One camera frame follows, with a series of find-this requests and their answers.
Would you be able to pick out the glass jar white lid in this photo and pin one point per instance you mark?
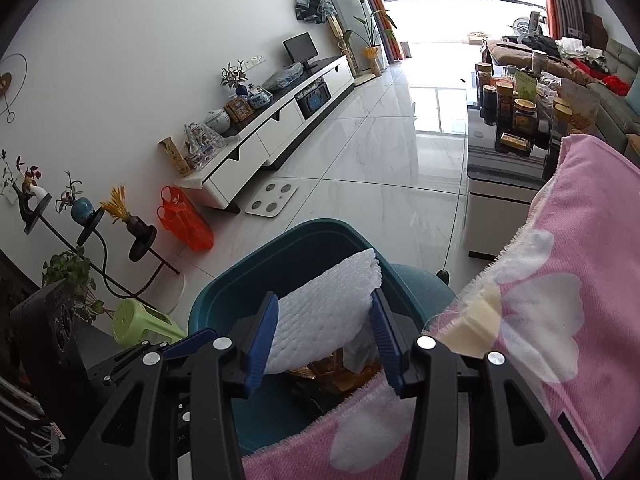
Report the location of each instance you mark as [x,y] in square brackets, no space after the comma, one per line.
[540,62]

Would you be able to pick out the gold tin box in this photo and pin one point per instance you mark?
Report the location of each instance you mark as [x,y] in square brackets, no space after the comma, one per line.
[515,143]

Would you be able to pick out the black curved plant stand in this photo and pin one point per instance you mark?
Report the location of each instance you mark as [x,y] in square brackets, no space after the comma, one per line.
[105,265]

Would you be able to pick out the blue white ceramic jar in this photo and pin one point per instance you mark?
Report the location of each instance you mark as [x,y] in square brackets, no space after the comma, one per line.
[260,98]

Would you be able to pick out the tall plant yellow pot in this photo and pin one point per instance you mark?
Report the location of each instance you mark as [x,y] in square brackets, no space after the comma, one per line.
[370,55]

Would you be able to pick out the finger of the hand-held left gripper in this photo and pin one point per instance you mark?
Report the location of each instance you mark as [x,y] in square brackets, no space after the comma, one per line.
[190,342]

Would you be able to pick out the cloth covered standing fan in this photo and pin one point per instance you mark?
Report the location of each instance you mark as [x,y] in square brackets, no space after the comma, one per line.
[315,7]

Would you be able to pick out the white black TV cabinet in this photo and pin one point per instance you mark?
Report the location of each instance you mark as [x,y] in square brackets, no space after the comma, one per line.
[280,130]

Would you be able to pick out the orange plastic bag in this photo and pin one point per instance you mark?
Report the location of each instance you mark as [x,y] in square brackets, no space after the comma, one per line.
[187,225]

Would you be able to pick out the white exercise machine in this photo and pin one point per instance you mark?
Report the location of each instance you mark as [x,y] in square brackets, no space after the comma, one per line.
[527,22]

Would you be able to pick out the green brown sectional sofa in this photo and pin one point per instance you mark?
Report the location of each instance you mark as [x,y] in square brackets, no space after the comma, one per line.
[620,55]

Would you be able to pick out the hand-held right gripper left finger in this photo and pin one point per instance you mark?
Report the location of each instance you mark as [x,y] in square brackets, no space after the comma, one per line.
[262,340]

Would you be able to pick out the white foam fruit net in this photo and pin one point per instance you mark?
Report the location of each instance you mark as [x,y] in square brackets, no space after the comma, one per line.
[325,310]

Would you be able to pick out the leafy green potted plant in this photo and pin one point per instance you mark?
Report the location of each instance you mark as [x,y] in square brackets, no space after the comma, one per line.
[70,272]

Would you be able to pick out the teal plastic bin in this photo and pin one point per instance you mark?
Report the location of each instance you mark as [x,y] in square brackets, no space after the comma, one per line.
[235,280]

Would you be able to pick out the wooden picture frame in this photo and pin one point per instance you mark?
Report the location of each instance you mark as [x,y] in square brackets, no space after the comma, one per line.
[239,109]

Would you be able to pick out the crumpled grey plastic bag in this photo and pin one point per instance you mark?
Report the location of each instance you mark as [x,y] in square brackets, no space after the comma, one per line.
[281,77]

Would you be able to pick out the brown printed box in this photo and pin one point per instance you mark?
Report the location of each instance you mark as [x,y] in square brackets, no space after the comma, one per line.
[175,156]

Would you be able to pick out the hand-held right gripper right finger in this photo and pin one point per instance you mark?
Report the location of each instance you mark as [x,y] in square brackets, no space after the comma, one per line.
[385,340]

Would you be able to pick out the green plastic stool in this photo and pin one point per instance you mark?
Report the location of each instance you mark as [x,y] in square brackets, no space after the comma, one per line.
[145,322]

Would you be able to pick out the brown cardboard boxes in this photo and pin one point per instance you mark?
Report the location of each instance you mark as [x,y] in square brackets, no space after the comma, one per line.
[595,26]

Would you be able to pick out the yellow wheat black vase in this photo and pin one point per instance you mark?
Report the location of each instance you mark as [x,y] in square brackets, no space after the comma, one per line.
[132,222]

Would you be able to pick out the black bag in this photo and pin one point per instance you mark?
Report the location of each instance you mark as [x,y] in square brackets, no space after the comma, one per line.
[540,45]

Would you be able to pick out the glass ship model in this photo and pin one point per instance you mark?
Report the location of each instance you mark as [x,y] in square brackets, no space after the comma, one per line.
[204,145]

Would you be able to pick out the black monitor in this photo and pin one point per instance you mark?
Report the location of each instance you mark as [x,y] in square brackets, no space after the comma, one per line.
[300,49]

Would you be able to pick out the white ceramic lidded jar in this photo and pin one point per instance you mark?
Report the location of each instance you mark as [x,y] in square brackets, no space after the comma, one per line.
[217,121]

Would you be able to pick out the white clothes pile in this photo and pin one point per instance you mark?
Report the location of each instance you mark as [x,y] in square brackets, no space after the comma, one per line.
[580,49]

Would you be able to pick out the round wall ornament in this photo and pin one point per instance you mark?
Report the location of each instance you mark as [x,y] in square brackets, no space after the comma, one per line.
[5,82]

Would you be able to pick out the white wall socket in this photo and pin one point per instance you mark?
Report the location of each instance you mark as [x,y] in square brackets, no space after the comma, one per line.
[251,60]

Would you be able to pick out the plant teal round vase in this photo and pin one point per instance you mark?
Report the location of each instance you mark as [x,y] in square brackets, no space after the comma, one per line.
[81,209]

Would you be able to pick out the green box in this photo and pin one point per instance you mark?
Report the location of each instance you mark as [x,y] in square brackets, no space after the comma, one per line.
[526,85]

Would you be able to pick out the red flowers white vase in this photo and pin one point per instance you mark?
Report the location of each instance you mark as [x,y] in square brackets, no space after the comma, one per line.
[30,185]

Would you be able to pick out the glass coffee table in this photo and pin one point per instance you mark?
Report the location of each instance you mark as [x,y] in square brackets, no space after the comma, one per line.
[500,185]

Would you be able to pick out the pink flowered blanket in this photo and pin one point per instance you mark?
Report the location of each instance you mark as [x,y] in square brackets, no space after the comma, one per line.
[590,220]

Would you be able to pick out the red cloth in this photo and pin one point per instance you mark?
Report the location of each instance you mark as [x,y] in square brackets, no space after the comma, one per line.
[612,82]

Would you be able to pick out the small plant blue vase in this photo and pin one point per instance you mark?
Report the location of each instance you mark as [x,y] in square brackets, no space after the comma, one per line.
[235,77]

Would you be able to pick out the cluster of dark lidded jars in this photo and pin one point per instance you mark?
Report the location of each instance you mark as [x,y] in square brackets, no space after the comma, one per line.
[505,110]

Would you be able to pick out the gold foil wrapper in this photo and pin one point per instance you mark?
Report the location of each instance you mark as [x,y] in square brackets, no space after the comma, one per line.
[325,377]

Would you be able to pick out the white bathroom scale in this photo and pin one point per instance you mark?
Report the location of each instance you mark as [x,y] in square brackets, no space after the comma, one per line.
[272,200]

